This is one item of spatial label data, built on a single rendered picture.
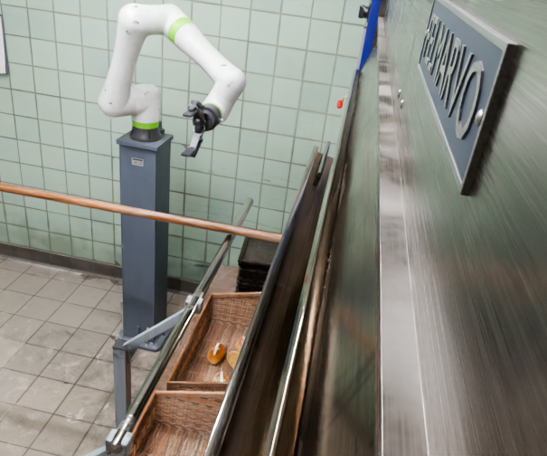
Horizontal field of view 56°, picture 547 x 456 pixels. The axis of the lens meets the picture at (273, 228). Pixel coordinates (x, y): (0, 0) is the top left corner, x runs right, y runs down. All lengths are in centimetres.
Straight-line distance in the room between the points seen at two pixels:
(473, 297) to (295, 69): 267
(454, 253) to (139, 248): 260
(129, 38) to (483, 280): 210
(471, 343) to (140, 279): 273
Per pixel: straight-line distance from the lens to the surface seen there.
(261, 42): 283
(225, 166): 303
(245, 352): 91
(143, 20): 219
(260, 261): 229
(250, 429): 84
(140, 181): 259
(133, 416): 117
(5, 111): 355
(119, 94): 237
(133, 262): 282
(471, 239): 18
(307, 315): 52
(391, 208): 36
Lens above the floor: 204
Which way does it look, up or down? 28 degrees down
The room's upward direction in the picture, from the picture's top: 7 degrees clockwise
